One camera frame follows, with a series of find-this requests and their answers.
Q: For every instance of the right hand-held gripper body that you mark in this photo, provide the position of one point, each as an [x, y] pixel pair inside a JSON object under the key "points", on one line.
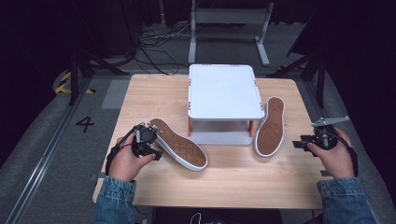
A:
{"points": [[325, 138]]}

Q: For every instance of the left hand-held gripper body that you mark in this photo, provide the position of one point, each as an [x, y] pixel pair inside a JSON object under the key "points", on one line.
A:
{"points": [[144, 135]]}

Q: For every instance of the person's left hand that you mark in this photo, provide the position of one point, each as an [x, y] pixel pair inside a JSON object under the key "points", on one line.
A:
{"points": [[124, 163]]}

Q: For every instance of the person's right hand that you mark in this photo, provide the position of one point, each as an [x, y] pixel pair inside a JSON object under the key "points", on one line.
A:
{"points": [[337, 161]]}

